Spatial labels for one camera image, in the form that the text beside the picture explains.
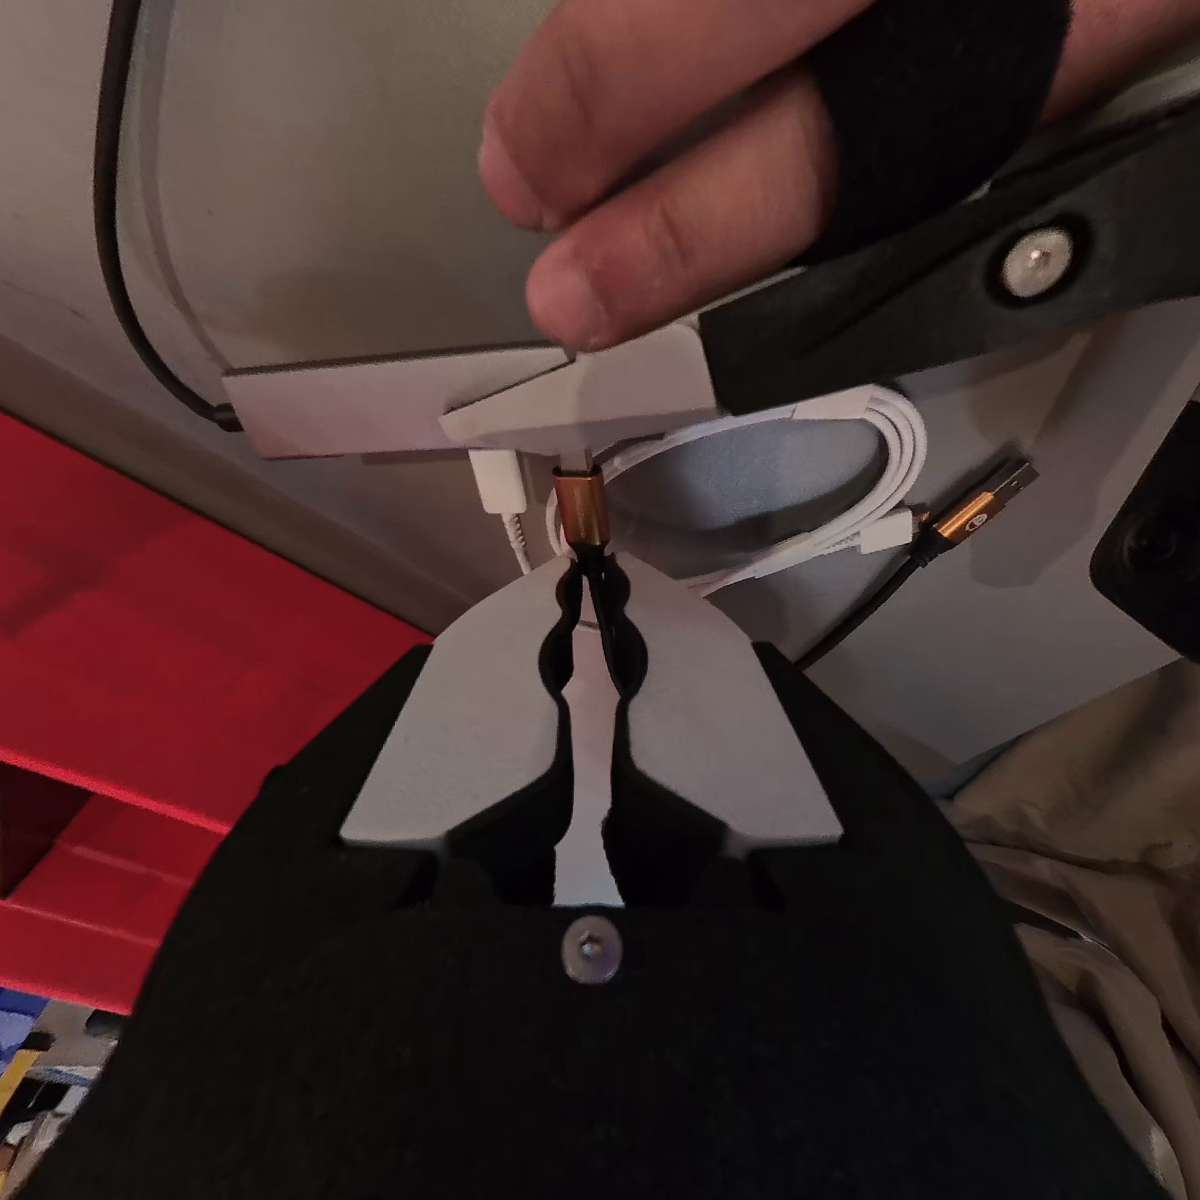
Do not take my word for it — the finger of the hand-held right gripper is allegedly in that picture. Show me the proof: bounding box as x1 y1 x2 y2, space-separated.
438 318 725 452

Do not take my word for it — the beige cloth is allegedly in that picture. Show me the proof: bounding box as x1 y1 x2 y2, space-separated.
936 647 1200 1200

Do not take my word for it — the black cable with gold plugs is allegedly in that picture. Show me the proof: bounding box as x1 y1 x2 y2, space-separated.
548 456 1042 702

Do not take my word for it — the white cable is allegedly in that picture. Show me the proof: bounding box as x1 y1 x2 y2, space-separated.
468 384 930 603

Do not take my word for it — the person's right hand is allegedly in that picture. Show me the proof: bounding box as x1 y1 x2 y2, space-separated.
478 0 1200 350

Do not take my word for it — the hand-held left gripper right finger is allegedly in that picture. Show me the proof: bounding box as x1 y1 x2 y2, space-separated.
604 557 842 857

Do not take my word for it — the red plastic bin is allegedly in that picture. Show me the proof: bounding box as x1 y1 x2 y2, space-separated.
0 411 435 1017

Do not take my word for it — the thin black cable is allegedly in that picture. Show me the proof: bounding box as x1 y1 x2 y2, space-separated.
91 0 247 434

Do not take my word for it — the colourful clutter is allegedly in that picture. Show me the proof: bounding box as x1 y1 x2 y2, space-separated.
0 983 127 1200

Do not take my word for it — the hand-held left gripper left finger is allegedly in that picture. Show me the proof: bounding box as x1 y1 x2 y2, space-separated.
336 560 579 857

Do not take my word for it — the white power adapter block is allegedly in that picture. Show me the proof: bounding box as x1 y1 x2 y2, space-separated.
221 344 577 463

